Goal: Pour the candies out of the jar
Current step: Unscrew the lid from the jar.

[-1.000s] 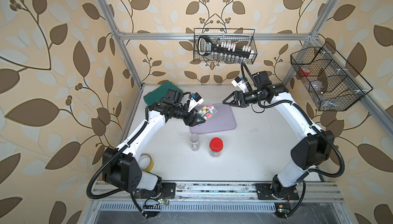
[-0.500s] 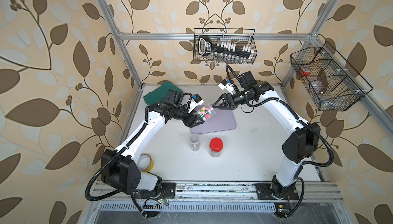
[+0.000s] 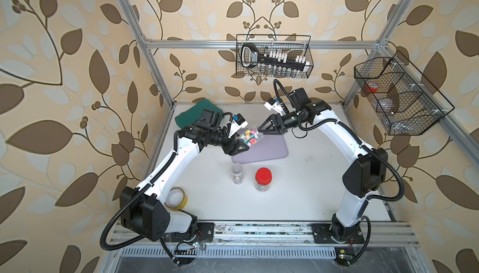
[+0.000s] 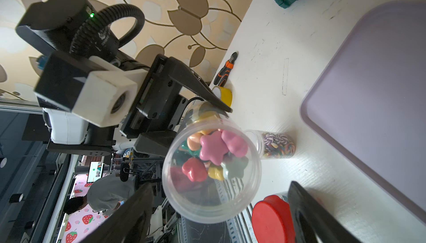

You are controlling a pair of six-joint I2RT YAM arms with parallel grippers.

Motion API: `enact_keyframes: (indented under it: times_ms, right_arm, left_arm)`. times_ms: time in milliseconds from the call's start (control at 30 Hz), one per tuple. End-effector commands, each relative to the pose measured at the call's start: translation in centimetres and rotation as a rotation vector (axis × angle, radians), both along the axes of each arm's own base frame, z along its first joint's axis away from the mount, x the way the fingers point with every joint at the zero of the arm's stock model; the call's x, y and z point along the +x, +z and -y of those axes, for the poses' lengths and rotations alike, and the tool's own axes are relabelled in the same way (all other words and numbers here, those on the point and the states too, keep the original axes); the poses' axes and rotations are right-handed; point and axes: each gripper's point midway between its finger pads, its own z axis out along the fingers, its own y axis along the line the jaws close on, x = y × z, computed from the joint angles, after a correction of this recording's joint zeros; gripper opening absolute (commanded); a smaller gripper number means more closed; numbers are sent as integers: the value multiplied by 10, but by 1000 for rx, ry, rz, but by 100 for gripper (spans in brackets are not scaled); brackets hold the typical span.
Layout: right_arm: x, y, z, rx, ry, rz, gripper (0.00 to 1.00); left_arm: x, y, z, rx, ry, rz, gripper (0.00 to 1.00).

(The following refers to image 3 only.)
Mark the lilac plastic tray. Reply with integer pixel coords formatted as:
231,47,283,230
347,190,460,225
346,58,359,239
232,135,289,164

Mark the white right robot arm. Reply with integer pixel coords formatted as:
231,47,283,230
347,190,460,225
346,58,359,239
258,99,405,243

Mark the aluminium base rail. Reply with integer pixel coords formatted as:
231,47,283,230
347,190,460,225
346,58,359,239
108,220,420,261

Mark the black wire basket back wall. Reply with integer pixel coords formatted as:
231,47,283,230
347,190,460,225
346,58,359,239
236,33,314,79

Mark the black wire basket wall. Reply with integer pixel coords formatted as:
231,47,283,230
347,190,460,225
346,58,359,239
354,51,455,136
236,33,314,79

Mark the black socket set holder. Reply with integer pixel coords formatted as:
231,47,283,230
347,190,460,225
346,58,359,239
236,42,314,72

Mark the open clear jar of candies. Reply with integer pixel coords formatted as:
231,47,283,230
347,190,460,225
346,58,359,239
232,163,244,184

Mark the aluminium frame post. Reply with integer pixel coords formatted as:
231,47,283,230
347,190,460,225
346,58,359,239
342,0,431,109

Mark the yellow tape roll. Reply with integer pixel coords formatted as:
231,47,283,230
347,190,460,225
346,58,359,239
165,188,188,211

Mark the black wire basket right wall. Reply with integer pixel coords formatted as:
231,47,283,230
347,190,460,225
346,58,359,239
354,51,455,136

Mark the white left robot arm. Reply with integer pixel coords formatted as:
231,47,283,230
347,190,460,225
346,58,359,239
100,126,250,251

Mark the green plastic block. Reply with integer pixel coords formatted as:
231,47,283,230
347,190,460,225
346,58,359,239
175,98,223,129

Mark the clear jar of star candies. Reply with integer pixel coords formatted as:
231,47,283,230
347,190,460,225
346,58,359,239
239,126,264,148

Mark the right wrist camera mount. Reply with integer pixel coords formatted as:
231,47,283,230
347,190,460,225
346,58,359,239
260,87,311,115

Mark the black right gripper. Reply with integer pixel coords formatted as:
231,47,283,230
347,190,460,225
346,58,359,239
257,110,306,135

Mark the red lidded jar in basket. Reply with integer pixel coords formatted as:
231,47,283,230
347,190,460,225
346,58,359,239
365,82,379,93

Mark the red lidded clear jar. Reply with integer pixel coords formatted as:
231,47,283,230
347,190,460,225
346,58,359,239
255,168,273,192

